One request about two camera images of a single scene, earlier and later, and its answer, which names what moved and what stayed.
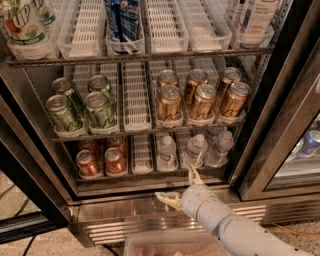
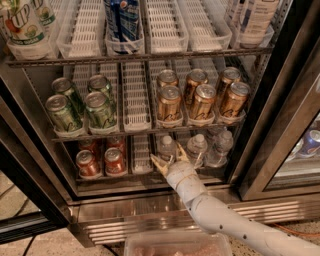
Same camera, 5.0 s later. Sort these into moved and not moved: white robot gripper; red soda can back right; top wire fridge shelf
Moved: white robot gripper
Not moved: red soda can back right; top wire fridge shelf
